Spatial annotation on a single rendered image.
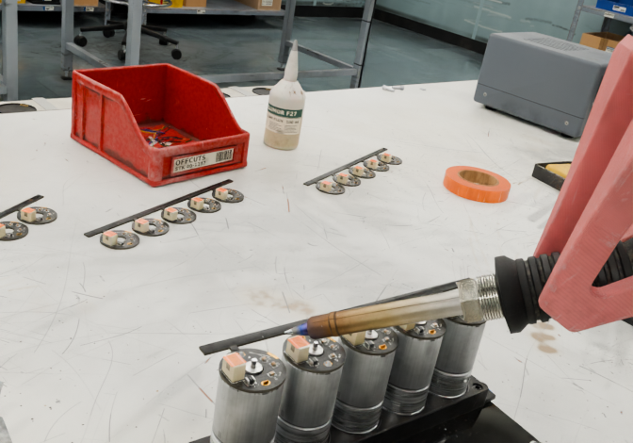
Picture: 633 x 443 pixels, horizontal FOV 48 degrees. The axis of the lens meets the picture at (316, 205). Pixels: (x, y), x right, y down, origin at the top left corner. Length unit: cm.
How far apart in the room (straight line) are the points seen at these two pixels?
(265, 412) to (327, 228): 28
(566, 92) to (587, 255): 70
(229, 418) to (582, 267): 14
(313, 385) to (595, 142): 13
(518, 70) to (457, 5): 520
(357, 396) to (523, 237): 32
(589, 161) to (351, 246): 30
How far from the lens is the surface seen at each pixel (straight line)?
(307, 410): 29
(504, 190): 65
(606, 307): 22
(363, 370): 30
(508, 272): 23
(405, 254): 52
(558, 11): 562
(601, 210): 21
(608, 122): 23
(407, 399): 33
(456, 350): 34
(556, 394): 42
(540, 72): 92
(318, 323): 24
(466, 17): 606
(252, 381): 26
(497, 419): 37
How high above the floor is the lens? 98
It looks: 23 degrees down
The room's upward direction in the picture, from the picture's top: 10 degrees clockwise
